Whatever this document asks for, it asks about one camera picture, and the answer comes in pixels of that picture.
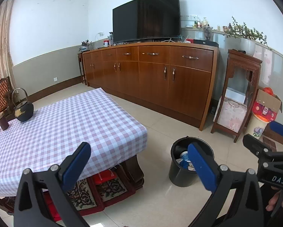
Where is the white blue jar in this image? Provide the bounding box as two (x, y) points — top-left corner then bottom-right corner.
(176, 151), (196, 171)

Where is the white floral bin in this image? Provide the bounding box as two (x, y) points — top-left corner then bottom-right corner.
(247, 113), (271, 139)

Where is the person's right hand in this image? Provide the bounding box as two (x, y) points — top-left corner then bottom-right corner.
(266, 190), (283, 212)

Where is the white box behind floral bag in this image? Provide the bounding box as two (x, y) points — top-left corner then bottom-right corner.
(225, 87), (247, 104)

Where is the red packet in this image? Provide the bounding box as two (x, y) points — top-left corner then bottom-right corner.
(94, 170), (118, 185)

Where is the pink floral bag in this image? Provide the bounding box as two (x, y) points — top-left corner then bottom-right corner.
(217, 97), (248, 133)

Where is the small wooden side table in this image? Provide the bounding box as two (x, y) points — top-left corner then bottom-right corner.
(77, 52), (87, 86)

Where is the glass vase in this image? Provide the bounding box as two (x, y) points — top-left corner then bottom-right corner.
(202, 26), (214, 41)

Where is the black plastic bucket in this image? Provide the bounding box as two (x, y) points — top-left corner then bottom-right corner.
(168, 136), (215, 187)

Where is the green plant in white pot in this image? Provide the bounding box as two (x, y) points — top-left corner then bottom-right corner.
(223, 16), (268, 56)

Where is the brown grooved panel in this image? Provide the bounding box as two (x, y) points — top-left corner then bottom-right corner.
(259, 135), (278, 151)

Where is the white wall outlet strip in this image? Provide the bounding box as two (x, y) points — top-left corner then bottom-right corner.
(180, 15), (199, 22)

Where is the red patterned rug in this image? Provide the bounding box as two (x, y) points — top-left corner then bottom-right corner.
(0, 170), (136, 215)

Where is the open cardboard box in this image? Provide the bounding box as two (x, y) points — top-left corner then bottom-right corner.
(252, 89), (283, 123)

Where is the black set-top device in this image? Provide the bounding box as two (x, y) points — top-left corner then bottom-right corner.
(193, 39), (219, 48)

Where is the carved wooden stand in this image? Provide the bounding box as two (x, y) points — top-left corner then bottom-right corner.
(211, 49), (263, 143)

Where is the small potted plant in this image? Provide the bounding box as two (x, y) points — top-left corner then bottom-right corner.
(79, 40), (93, 52)

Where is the dark brown board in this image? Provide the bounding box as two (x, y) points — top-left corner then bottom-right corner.
(268, 125), (283, 147)

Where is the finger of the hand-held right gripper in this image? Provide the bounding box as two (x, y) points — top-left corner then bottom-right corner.
(243, 134), (278, 163)
(269, 121), (283, 147)

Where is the black iron kettle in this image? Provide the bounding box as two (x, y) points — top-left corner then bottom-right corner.
(12, 88), (34, 123)

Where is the long wooden cabinet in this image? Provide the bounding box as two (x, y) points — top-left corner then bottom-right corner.
(82, 42), (220, 131)

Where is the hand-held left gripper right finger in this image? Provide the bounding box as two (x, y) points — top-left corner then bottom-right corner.
(187, 143), (265, 227)

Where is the brown canister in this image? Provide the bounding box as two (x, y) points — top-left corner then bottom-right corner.
(0, 112), (9, 131)

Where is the black flat television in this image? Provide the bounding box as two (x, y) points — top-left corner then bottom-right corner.
(112, 0), (181, 44)

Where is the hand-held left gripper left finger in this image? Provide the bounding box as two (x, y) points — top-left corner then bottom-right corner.
(14, 142), (92, 227)

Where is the pink checked tablecloth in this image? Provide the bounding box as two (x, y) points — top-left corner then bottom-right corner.
(0, 87), (148, 197)

